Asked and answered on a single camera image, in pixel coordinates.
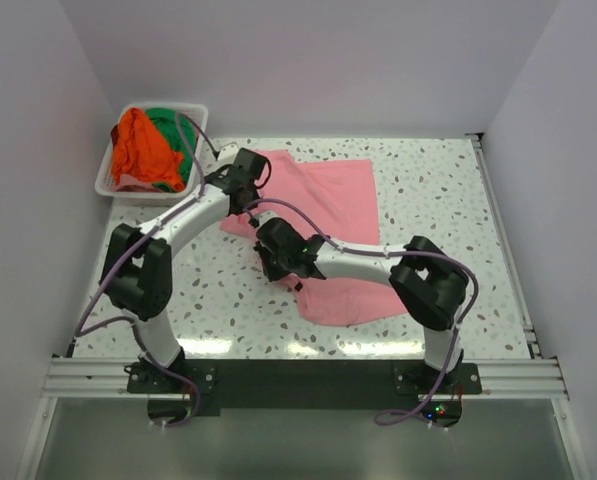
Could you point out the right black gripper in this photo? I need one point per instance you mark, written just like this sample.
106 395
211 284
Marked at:
271 272

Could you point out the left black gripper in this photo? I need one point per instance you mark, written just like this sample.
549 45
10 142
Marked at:
256 195

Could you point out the pink t shirt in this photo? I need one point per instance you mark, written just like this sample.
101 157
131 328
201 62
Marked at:
340 197

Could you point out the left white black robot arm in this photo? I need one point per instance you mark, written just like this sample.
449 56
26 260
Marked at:
137 275

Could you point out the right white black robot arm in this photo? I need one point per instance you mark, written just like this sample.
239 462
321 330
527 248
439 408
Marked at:
431 286

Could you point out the green t shirt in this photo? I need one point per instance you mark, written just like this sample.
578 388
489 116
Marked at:
170 141

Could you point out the orange t shirt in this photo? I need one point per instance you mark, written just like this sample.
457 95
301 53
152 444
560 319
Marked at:
129 157

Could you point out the dark red garment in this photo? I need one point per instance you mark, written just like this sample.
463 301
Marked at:
114 135

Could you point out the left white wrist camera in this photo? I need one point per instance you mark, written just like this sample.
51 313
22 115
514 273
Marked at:
228 153

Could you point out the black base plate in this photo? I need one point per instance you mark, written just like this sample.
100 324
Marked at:
204 387

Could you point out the aluminium frame rail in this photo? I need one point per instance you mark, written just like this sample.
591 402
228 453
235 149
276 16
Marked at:
241 332

